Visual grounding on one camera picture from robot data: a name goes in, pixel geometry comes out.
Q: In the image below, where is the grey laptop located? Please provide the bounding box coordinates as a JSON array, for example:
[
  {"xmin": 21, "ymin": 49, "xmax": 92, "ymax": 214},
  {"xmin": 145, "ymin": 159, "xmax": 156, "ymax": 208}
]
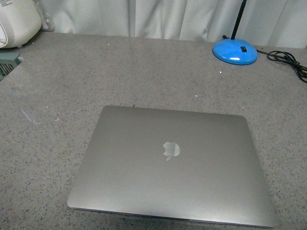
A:
[{"xmin": 67, "ymin": 105, "xmax": 278, "ymax": 228}]

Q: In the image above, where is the blue desk lamp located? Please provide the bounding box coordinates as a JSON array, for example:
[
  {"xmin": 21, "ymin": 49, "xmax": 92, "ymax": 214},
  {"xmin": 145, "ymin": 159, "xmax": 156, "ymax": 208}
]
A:
[{"xmin": 212, "ymin": 0, "xmax": 258, "ymax": 65}]

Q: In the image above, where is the green plastic crate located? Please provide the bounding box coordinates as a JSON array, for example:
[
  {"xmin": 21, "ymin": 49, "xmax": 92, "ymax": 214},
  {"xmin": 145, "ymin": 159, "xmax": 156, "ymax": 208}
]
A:
[{"xmin": 0, "ymin": 52, "xmax": 22, "ymax": 81}]

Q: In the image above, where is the white curtain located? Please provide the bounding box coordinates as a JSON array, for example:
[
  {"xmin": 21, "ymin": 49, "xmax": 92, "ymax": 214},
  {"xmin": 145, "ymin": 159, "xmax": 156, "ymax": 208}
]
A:
[{"xmin": 35, "ymin": 0, "xmax": 307, "ymax": 48}]

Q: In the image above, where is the white rice cooker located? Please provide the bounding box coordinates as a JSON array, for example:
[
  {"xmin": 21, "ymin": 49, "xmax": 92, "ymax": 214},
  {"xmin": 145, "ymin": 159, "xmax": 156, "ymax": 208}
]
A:
[{"xmin": 0, "ymin": 0, "xmax": 41, "ymax": 49}]

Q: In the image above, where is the black lamp power cable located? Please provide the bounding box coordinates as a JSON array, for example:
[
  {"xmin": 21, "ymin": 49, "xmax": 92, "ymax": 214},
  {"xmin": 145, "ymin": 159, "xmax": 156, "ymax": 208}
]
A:
[{"xmin": 256, "ymin": 49, "xmax": 307, "ymax": 84}]

